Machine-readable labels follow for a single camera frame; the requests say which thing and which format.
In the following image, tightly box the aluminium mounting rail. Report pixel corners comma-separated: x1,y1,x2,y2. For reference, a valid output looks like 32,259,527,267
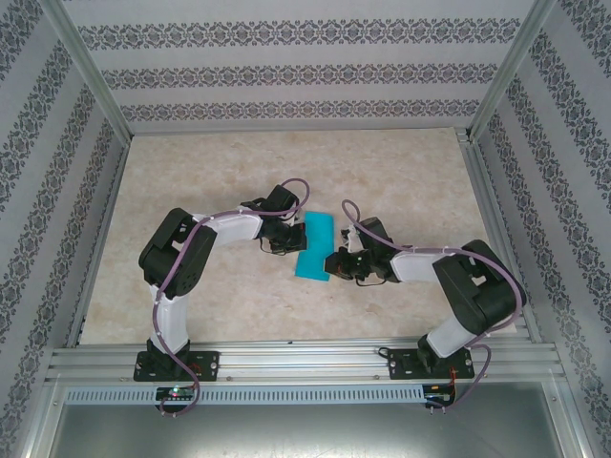
45,336,567,383

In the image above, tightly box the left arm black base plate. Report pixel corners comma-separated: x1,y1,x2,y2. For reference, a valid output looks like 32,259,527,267
133,350,221,383

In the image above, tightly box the aluminium side rail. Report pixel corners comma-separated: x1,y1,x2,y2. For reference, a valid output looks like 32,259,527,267
455,127,544,345
65,135,133,348

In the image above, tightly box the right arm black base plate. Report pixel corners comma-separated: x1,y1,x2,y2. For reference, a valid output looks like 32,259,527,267
387,346,476,382

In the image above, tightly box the aluminium frame post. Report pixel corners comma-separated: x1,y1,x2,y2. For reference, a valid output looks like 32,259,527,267
40,0,134,138
469,0,558,140

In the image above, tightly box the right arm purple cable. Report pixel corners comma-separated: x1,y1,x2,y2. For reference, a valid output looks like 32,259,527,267
340,198,526,415

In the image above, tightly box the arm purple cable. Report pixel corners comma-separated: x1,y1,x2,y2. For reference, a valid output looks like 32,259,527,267
151,177,314,420
340,198,526,415

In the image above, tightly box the grey metal sheet panel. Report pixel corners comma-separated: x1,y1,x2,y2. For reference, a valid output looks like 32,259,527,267
28,381,588,458

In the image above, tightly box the slotted grey cable duct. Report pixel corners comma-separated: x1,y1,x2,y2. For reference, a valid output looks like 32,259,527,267
64,385,426,405

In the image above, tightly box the teal cloth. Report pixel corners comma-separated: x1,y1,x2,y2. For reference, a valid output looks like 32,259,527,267
293,210,336,283

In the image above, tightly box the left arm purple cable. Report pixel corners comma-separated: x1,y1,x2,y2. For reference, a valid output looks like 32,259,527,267
151,177,314,420

